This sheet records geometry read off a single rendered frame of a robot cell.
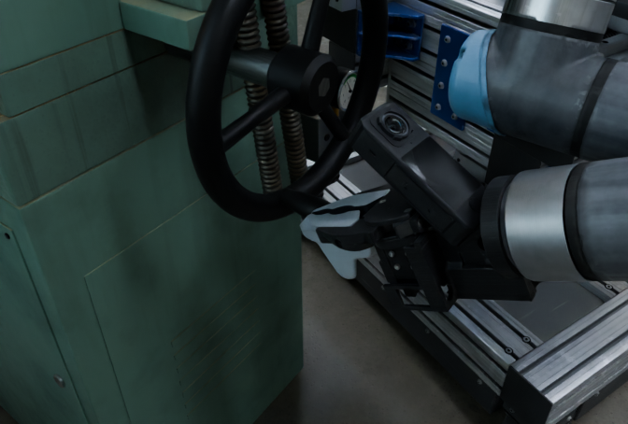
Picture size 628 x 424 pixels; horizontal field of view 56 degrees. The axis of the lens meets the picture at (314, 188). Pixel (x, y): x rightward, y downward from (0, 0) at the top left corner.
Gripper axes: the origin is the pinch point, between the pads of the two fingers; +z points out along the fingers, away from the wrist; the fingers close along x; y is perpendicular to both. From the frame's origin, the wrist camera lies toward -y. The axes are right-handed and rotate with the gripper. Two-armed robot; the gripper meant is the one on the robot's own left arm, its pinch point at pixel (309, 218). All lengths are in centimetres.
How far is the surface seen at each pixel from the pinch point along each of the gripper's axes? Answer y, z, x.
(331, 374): 53, 51, 31
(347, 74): -6.4, 16.4, 32.3
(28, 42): -24.1, 13.4, -9.1
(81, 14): -24.8, 13.0, -3.4
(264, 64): -13.8, 3.1, 5.8
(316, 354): 50, 56, 34
